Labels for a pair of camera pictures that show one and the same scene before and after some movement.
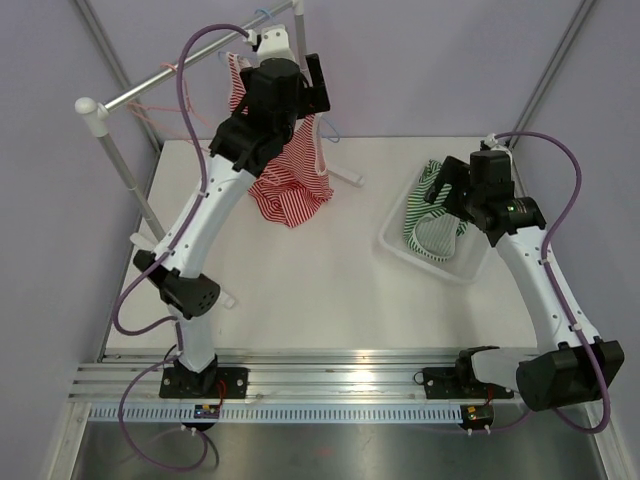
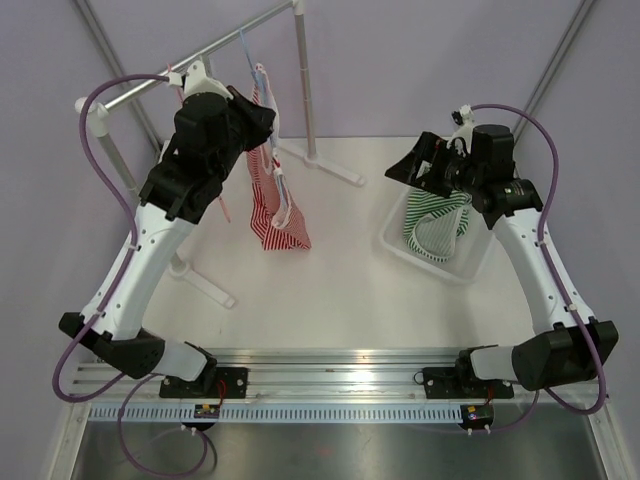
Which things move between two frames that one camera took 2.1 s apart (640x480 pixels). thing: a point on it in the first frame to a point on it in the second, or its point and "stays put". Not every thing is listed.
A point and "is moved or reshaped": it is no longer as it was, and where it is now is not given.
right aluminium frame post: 550,74 stays put
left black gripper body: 309,100 to 247,132
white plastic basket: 467,263 stays put
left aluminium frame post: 115,61 stays put
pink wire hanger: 130,105 to 248,156
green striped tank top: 429,229 stays put
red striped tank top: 295,186 is moved or reshaped
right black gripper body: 457,174 to 461,172
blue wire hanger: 321,117 to 263,80
